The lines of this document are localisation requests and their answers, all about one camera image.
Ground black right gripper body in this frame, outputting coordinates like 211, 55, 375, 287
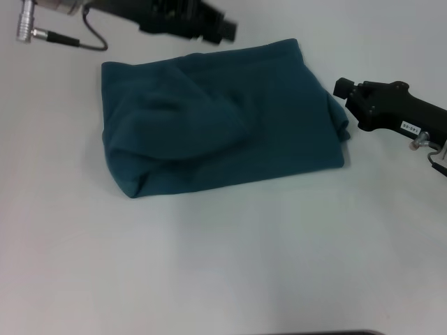
344, 80, 447, 147

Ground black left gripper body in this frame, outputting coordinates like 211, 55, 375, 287
87, 0, 207, 38

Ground teal t-shirt with beige print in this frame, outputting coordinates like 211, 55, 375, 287
100, 37, 351, 200

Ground silver cable connector plug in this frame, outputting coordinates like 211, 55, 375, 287
409, 131, 434, 151
15, 0, 38, 43

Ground grey cable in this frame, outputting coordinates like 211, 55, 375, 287
426, 141, 447, 177

